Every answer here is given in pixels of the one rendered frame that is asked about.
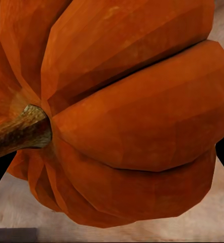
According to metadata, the pumpkin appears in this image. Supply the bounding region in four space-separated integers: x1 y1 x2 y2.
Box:
0 0 224 228

